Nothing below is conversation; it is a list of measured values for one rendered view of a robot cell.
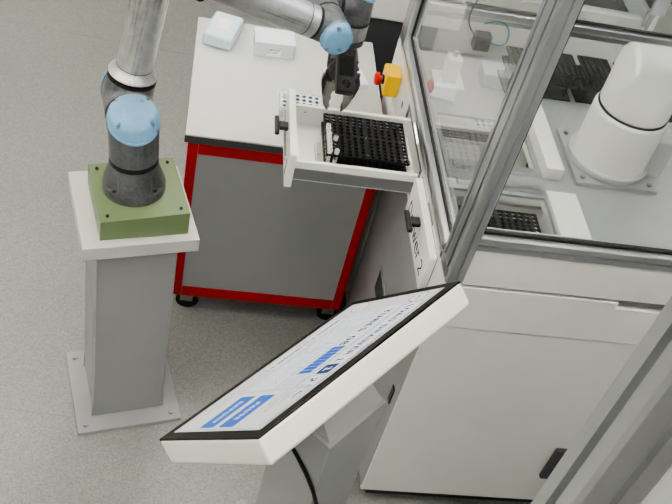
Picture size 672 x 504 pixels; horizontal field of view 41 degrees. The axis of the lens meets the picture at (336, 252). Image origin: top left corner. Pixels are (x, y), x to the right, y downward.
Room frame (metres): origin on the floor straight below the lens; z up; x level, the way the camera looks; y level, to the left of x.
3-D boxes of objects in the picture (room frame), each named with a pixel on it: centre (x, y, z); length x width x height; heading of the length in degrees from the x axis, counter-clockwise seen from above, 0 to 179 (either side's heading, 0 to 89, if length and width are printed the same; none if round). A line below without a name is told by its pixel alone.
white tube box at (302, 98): (2.19, 0.22, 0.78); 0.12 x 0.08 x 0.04; 102
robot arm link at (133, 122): (1.62, 0.53, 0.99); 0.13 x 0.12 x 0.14; 26
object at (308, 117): (1.96, 0.00, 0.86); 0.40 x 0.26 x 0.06; 104
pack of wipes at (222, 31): (2.47, 0.53, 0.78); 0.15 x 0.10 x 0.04; 0
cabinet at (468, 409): (2.06, -0.59, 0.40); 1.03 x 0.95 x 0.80; 14
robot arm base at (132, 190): (1.62, 0.52, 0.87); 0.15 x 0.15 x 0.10
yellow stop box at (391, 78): (2.30, -0.02, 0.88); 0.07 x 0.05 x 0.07; 14
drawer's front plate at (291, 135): (1.91, 0.20, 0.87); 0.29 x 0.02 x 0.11; 14
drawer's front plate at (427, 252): (1.68, -0.19, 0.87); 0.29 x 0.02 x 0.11; 14
